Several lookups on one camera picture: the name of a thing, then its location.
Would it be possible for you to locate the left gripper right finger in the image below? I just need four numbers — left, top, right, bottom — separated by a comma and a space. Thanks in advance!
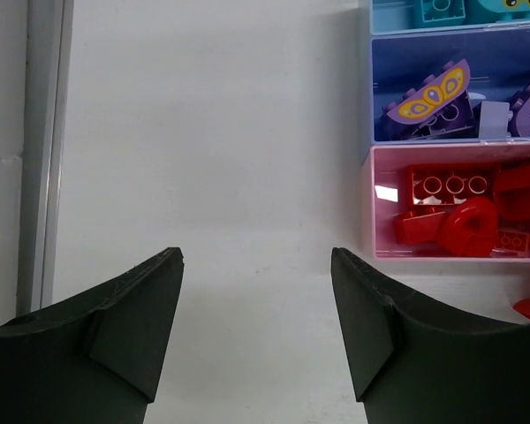
331, 248, 530, 423

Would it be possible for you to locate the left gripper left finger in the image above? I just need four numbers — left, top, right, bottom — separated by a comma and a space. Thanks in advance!
0, 247, 184, 423

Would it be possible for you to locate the red half round lego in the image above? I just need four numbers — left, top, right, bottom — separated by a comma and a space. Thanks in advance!
436, 197, 499, 258

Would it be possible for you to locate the red slope lego brick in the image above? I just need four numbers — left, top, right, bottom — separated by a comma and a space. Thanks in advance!
400, 163, 500, 207

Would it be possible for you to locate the red flower round lego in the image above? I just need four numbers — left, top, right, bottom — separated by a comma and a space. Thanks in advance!
493, 163, 530, 221

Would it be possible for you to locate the purple lego brick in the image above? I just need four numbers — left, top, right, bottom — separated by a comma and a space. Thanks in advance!
375, 91, 475, 141

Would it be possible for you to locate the small lavender lego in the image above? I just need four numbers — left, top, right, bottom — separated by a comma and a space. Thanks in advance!
478, 101, 512, 140

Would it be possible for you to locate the purple butterfly lego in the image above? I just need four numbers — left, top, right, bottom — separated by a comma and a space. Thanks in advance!
382, 58, 471, 125

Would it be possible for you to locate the teal square lego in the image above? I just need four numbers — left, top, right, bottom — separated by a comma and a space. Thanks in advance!
414, 0, 466, 27

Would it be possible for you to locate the teal flower face lego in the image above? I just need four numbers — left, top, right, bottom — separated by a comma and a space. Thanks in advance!
467, 0, 530, 22

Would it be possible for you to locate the purple container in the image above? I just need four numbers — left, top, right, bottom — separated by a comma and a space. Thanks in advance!
371, 28, 530, 144

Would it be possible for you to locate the blue container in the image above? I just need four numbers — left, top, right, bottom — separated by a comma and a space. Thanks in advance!
370, 0, 530, 34

